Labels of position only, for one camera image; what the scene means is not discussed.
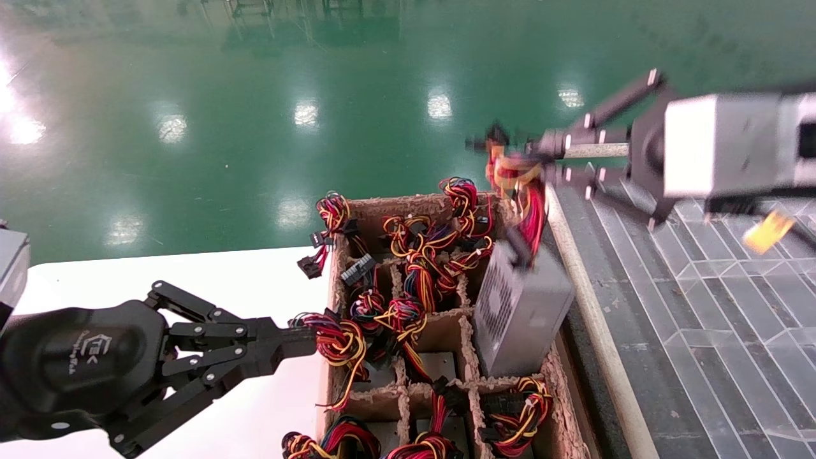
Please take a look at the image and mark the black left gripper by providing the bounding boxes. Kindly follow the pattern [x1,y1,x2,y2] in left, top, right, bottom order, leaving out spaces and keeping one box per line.
[0,280,317,458]

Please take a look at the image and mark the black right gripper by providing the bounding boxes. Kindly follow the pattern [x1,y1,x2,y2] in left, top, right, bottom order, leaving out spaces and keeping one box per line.
[465,69,678,228]

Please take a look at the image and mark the grey power supply with cables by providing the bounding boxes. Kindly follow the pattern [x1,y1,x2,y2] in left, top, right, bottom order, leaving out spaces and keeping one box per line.
[473,142,576,378]

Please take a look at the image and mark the short white rack pipe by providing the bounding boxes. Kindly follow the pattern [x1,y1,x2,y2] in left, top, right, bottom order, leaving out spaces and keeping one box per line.
[564,143,630,159]

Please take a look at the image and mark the yellow tag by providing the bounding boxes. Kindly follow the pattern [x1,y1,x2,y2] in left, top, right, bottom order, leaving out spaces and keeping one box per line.
[745,210,795,254]

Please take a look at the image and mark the clear plastic divider tray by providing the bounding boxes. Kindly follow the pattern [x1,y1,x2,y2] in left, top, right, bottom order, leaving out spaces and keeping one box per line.
[555,159,816,459]

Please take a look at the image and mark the brown cardboard divider box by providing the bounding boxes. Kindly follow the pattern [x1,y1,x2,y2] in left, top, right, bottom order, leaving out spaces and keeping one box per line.
[316,190,590,459]

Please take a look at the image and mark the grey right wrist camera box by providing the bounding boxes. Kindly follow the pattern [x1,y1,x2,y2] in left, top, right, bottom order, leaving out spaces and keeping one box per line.
[663,92,816,200]

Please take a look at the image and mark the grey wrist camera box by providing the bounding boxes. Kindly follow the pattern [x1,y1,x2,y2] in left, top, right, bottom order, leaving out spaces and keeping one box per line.
[0,228,31,323]
[663,92,816,200]

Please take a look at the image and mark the colourful cable bundle with connectors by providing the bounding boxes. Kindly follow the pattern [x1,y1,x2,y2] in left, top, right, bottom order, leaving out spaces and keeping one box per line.
[340,254,391,333]
[297,191,370,280]

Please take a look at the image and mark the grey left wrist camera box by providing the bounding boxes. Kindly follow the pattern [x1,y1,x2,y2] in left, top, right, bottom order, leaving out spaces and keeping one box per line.
[0,228,31,323]

